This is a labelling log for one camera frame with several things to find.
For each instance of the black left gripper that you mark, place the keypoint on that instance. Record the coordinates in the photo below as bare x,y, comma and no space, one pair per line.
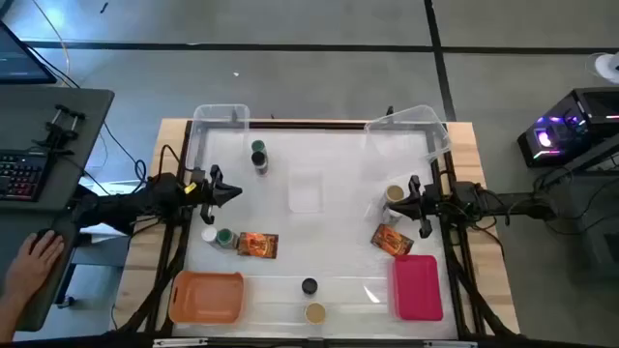
208,193

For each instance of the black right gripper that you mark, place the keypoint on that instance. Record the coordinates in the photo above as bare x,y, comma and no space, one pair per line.
428,203

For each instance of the gold-lid seasoning jar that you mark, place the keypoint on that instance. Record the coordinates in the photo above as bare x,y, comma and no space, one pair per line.
315,313
394,193

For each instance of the orange foil spice packet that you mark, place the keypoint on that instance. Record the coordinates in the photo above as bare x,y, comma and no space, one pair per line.
392,240
257,245

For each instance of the green-lid oregano spice jar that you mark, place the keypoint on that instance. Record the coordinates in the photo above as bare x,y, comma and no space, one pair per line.
226,238

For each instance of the black-lid purple-label spice jar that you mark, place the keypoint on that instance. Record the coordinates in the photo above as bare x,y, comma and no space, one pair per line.
259,159

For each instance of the black-lid red-label spice jar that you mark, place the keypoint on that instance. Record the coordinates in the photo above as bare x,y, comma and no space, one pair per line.
309,286

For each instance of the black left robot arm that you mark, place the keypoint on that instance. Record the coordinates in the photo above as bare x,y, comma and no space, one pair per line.
145,198

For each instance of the person's forearm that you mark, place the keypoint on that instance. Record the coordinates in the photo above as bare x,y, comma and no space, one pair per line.
7,314

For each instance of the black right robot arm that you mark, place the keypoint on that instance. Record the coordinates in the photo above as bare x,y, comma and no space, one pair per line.
464,193

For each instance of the yellow tag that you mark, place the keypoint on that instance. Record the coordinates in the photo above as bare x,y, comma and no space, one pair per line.
190,188

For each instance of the clear plastic storage bin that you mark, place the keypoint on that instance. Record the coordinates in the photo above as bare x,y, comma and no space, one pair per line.
217,125
406,130

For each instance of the pink plastic tray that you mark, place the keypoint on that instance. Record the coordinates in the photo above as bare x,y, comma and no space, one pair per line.
417,290

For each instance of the white glossy table mat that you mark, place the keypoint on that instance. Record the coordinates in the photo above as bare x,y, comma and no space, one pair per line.
338,270

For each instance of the orange plastic tray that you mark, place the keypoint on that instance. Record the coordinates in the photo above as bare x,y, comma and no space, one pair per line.
205,299

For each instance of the black clamp stand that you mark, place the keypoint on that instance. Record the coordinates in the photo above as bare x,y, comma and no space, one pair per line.
58,130

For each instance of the black lit computer case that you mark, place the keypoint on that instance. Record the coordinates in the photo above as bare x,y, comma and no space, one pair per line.
570,130

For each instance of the dark grey desk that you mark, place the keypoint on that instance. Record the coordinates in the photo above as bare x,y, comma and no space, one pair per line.
48,104

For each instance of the person's hand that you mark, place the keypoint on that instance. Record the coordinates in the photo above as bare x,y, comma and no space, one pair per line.
34,263

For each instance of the black backlit keyboard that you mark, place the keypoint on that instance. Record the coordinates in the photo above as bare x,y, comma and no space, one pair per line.
21,174

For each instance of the black computer monitor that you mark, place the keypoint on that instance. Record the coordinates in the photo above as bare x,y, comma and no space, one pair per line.
19,63

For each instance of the white round spool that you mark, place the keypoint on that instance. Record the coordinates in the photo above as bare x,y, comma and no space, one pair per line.
608,65

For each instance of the black metal table frame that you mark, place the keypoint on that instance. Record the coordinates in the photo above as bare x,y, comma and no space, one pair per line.
309,125

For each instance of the silver metal bracket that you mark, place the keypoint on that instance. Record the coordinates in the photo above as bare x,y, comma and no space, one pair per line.
450,344
179,342

